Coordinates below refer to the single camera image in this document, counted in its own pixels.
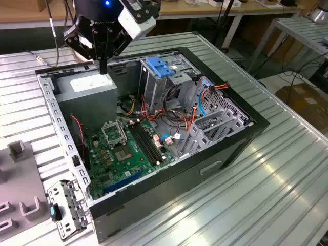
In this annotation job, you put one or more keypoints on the green motherboard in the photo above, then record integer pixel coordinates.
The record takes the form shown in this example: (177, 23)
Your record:
(133, 166)

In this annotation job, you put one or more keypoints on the grey metal slot bracket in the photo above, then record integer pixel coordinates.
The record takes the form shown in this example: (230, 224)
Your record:
(74, 205)

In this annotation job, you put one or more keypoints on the grey optical drive cage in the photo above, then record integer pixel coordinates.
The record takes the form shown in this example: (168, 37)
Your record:
(156, 89)

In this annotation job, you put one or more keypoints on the blue expansion slot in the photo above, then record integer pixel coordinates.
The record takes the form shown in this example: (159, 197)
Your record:
(120, 183)

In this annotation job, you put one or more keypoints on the black latch with blue tab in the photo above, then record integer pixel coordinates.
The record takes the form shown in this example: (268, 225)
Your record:
(53, 211)

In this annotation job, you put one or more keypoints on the black RAM slot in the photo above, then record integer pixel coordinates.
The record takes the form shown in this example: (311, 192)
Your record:
(151, 142)
(145, 144)
(148, 143)
(141, 144)

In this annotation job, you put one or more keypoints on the black tripod stand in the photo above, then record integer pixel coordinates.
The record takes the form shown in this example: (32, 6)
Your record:
(229, 5)

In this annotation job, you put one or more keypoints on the grey parts rack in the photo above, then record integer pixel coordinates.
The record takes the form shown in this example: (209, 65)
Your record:
(23, 179)

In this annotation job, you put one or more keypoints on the pink board connector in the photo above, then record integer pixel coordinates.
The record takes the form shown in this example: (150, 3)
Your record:
(157, 142)

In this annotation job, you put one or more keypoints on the CPU socket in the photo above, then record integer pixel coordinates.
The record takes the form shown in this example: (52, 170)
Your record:
(123, 153)

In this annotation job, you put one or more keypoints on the blue plastic drive latch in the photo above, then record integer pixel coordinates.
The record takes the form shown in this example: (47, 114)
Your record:
(160, 69)

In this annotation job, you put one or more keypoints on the brown cardboard box with label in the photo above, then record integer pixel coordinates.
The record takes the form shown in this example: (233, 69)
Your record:
(302, 100)

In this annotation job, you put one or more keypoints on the black intrusion switch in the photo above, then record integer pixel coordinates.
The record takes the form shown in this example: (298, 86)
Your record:
(75, 160)

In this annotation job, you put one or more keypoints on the white box on desk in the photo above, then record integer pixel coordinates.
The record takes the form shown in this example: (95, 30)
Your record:
(217, 3)
(237, 3)

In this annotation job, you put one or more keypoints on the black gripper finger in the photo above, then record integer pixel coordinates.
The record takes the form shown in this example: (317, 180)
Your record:
(73, 38)
(120, 44)

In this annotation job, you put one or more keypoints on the metal slat side table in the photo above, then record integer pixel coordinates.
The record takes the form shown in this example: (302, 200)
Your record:
(297, 28)

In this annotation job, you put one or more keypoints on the grey power supply unit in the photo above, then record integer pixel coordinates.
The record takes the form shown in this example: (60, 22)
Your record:
(87, 102)

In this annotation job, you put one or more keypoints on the wooden desk white frame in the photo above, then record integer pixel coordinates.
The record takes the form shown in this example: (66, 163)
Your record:
(179, 10)

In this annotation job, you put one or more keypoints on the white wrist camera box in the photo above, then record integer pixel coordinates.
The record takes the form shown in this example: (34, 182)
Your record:
(135, 24)

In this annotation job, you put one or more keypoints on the grey metal disk bay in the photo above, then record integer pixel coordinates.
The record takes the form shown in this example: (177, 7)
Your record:
(197, 133)

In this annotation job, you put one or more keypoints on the black device on desk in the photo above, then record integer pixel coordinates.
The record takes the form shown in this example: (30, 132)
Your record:
(289, 2)

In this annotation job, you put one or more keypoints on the black open PC case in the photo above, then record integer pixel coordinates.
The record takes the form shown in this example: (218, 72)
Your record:
(166, 184)

